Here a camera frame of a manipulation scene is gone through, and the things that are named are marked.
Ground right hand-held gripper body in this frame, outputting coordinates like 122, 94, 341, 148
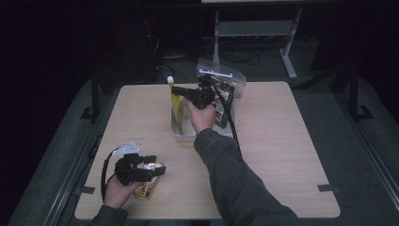
187, 69, 234, 111

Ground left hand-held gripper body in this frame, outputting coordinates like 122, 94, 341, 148
112, 139, 149, 186

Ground gold snack packet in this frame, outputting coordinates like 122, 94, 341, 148
133, 160, 165, 201

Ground yellow seasoning pouch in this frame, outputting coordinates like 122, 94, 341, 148
167, 75, 191, 136

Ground clear bag of dried seaweed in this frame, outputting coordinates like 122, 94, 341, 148
196, 56, 247, 130

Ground white plastic container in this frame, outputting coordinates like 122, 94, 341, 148
168, 89, 238, 142

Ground person's right hand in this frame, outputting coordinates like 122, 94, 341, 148
184, 99, 218, 135

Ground person's left hand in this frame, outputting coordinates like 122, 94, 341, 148
103, 174, 143, 210

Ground grey tape strip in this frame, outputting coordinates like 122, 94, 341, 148
74, 186, 96, 196
316, 184, 343, 194

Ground black stand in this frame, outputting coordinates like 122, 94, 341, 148
346, 64, 375, 122
80, 74, 102, 122

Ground grey metal stand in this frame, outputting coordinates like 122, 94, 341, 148
212, 8, 304, 80

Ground left hand-held gripper black cable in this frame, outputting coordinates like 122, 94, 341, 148
100, 146, 121, 203

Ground hand-held gripper black cable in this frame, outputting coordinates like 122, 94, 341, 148
100, 146, 121, 203
210, 79, 243, 157

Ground right hand-held gripper black cable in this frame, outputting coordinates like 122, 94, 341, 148
210, 79, 243, 157

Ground black floor cables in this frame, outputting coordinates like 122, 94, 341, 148
154, 34, 262, 83

